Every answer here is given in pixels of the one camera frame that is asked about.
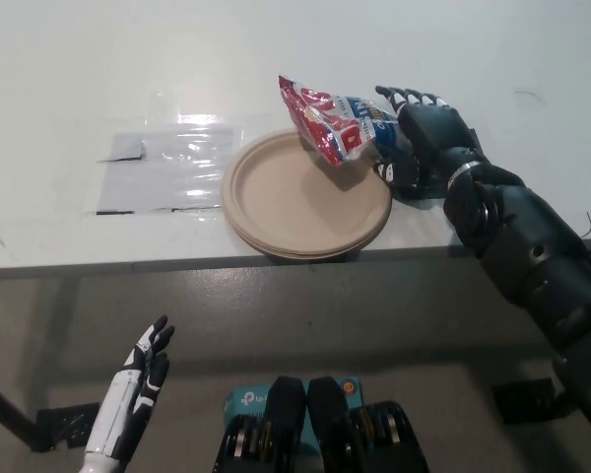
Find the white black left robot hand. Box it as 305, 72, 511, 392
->
78, 314, 176, 473

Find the red blue sunflower seed bag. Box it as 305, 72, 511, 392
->
278, 73, 411, 169

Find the black robot body block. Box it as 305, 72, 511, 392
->
214, 374, 310, 473
307, 374, 429, 473

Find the beige paper plate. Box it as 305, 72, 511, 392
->
231, 216, 391, 259
220, 126, 394, 253

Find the black floor tape patch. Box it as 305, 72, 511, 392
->
491, 377, 572, 426
34, 402, 100, 452

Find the black metal table leg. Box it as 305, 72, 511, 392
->
0, 376, 45, 453

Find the teal cardboard router box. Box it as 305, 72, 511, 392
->
224, 376, 363, 473

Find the black right robot body block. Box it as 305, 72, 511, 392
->
307, 374, 429, 473

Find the clear plastic sheet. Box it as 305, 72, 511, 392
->
95, 125, 246, 215

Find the black left robot body block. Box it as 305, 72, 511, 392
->
214, 374, 310, 473

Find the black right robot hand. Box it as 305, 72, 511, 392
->
373, 84, 483, 202

